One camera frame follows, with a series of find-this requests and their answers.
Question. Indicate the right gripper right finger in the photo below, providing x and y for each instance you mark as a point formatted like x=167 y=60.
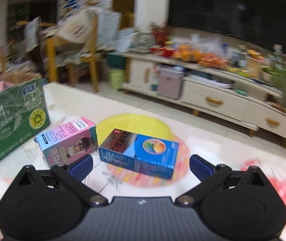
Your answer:
x=211 y=178

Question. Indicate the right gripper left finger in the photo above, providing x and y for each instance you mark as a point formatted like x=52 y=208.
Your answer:
x=71 y=176

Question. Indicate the pink blue carton box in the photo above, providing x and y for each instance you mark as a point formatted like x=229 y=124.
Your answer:
x=68 y=142

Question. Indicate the blue medicine box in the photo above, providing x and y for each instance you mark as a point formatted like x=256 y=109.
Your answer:
x=142 y=154

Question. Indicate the white TV cabinet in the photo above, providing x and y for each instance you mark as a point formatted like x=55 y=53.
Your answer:
x=239 y=100

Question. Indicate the green milk carton case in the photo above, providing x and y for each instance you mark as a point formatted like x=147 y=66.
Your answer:
x=23 y=114

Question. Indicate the pink storage case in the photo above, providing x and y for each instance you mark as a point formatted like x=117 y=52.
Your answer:
x=170 y=82

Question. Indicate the green trash bin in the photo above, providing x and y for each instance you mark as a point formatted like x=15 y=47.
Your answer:
x=116 y=78

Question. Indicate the cardboard box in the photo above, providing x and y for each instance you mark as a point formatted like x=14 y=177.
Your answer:
x=16 y=77

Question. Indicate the bag of oranges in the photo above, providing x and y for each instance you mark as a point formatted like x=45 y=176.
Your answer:
x=206 y=52

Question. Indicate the potted flower plant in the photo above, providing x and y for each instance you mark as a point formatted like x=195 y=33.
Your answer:
x=277 y=70

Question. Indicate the red gift box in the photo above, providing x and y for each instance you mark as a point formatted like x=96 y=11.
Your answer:
x=166 y=52

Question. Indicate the wooden chair with tote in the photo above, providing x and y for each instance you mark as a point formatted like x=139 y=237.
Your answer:
x=103 y=38

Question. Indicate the beige tote bag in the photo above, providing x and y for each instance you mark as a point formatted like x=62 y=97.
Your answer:
x=76 y=29

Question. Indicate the black television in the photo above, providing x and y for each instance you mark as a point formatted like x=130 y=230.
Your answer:
x=260 y=22

